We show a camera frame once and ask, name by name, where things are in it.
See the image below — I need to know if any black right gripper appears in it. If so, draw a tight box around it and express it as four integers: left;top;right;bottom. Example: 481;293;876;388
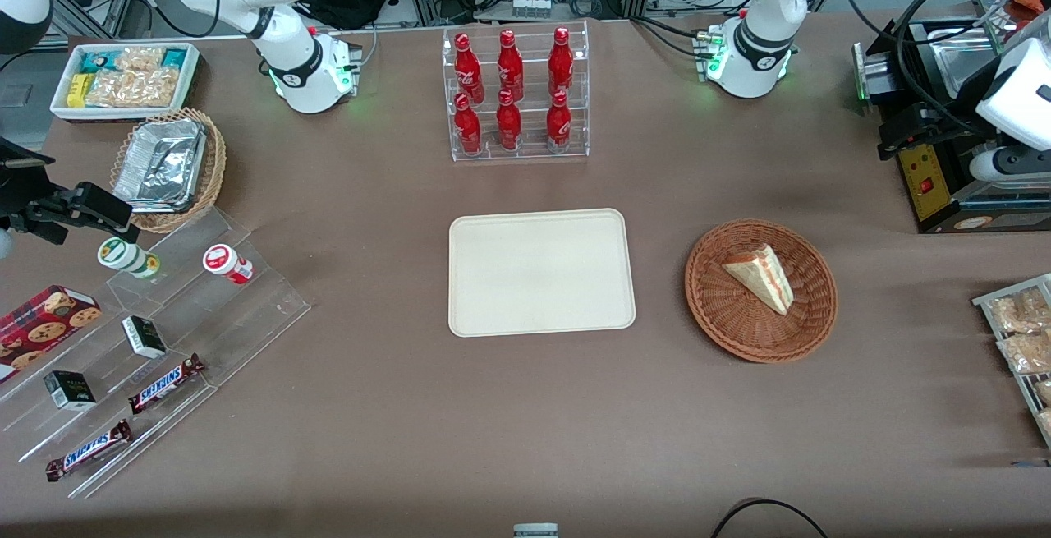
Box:
0;136;137;246

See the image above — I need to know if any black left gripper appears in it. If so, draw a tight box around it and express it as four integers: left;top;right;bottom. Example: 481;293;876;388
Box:
876;101;980;163

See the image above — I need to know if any triangular sandwich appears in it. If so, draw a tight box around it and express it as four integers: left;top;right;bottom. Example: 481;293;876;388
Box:
721;243;796;316

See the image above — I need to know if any aluminium foil tray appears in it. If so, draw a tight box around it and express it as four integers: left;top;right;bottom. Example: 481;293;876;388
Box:
112;118;208;214

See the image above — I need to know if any light wicker basket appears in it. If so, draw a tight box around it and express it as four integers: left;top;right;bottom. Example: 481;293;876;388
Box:
109;108;227;234

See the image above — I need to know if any tray of packaged snacks right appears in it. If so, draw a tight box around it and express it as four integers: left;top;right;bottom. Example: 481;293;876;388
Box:
972;273;1051;449

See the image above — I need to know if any brown wicker basket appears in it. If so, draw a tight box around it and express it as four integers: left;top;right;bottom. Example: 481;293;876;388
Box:
685;218;839;364

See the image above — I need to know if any cream plastic tray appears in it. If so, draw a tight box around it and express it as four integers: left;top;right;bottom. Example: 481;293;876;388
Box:
447;208;638;339

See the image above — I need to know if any green capped cup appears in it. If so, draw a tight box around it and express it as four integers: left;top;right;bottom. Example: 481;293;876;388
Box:
96;236;162;281

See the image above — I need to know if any black food warmer machine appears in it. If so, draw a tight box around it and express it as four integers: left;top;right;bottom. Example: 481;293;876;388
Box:
851;0;1051;236

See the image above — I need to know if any red cookie box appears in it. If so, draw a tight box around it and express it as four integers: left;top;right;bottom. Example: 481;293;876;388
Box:
0;284;104;384

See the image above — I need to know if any yellow snack packet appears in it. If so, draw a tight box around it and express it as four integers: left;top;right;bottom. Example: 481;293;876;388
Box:
65;72;96;109

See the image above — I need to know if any small black box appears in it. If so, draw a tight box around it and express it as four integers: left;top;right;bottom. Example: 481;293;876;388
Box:
121;315;168;360
43;370;98;412

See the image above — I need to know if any large clear cracker bag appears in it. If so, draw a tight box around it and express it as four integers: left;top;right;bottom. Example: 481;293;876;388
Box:
85;67;180;109

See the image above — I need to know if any red capped cup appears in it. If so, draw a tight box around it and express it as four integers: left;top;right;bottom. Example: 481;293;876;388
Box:
202;243;255;287

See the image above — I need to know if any small clear cracker bag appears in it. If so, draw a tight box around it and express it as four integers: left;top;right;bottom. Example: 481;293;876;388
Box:
113;46;167;72

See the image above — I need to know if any white snack bin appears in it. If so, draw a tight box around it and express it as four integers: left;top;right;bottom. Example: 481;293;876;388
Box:
49;42;203;125

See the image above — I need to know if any Snickers bar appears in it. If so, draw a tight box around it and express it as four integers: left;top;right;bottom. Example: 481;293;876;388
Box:
126;352;207;416
44;418;135;483

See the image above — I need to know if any clear acrylic step display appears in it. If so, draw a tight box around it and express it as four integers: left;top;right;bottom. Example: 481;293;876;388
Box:
0;207;312;500

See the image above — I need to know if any red cola bottle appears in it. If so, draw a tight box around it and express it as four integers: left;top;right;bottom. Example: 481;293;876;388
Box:
453;93;484;155
545;90;573;154
548;26;575;97
453;33;486;105
495;89;523;152
496;29;526;102

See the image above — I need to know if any clear acrylic bottle rack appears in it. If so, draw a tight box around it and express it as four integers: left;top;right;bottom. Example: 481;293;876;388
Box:
441;20;591;163

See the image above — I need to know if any black cable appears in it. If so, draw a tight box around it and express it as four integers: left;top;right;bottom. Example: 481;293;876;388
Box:
709;498;831;538

